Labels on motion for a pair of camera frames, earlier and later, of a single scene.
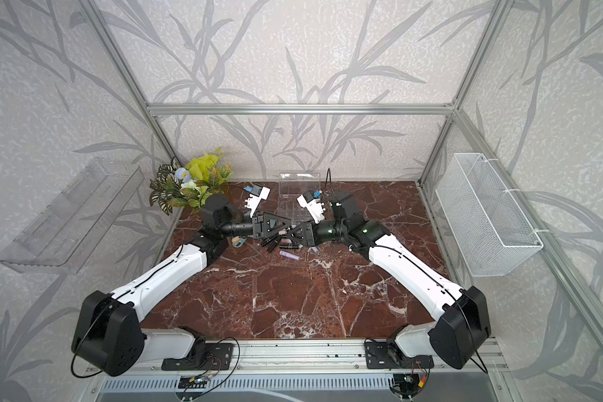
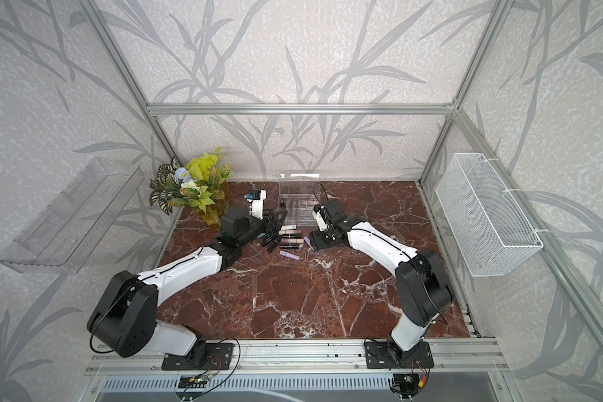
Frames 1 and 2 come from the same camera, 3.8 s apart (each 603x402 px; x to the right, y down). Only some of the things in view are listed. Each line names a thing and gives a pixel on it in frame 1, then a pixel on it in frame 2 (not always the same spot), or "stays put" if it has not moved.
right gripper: (308, 234) → (316, 242)
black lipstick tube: (274, 243) stays put
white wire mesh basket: (489, 225) stays put
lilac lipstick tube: (290, 255) stays put
